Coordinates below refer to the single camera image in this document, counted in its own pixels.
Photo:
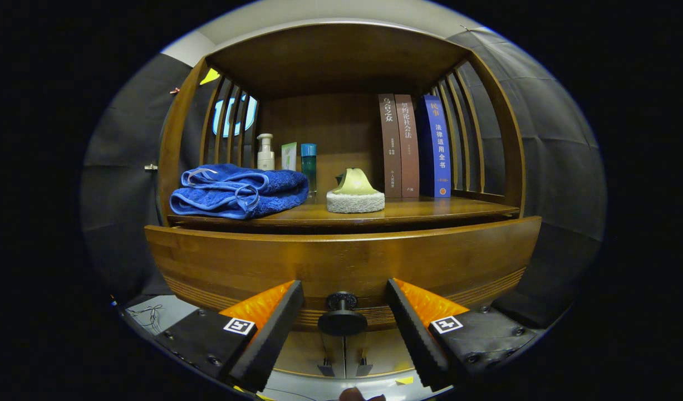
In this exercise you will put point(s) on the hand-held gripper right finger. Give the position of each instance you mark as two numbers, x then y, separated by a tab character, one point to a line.
416	337

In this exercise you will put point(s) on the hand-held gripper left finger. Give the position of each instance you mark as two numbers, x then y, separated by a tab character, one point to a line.
274	340

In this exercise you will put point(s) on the wooden drawer with black knob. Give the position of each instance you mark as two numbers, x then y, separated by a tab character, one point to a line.
341	262

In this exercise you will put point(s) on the green scrub brush grey pad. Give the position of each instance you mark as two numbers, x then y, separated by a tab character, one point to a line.
355	186

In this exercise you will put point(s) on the wooden cabinet door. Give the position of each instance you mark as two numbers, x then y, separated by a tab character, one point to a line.
305	353
386	351

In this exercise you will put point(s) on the wooden countertop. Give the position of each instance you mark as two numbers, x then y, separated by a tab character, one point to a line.
419	209

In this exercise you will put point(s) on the wooden cabinet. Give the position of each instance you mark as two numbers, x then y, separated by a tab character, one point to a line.
330	128

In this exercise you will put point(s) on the yellow tape piece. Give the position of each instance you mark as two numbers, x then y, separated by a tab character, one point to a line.
404	380

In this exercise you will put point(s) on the folded blue towel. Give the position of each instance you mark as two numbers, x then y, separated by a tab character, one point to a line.
235	195

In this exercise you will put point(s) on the blue capped bottle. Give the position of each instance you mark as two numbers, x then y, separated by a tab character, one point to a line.
309	164

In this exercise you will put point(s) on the white pump bottle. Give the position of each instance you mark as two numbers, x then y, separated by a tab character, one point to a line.
265	159

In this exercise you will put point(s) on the white green tube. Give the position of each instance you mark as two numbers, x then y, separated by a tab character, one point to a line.
289	159

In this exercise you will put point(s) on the reddish brown book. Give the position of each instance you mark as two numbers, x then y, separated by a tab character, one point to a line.
408	145

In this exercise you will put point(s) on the blue book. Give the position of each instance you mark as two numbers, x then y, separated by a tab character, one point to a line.
438	145

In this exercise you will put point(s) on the dark brown book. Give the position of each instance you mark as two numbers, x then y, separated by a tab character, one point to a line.
390	145

